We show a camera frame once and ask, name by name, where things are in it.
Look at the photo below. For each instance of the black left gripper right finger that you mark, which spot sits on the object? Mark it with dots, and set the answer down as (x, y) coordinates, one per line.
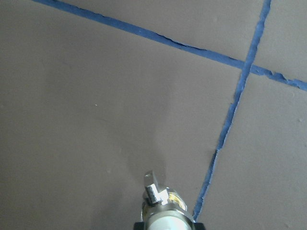
(197, 226)

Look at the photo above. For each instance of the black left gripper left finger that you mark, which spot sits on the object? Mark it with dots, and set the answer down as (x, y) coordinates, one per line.
(138, 226)

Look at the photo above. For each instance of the white PPR valve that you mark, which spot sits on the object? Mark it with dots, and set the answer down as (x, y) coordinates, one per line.
(163, 208)

